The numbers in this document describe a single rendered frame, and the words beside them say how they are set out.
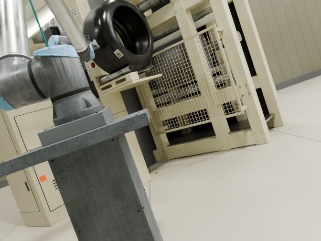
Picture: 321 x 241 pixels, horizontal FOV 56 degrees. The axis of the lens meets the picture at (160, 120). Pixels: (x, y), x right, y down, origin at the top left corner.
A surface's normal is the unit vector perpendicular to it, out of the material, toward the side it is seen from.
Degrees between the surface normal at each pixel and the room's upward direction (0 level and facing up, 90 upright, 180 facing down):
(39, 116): 90
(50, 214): 90
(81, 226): 90
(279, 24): 90
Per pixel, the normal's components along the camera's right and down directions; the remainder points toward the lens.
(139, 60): 0.78, -0.04
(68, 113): -0.18, -0.15
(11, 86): 0.02, 0.13
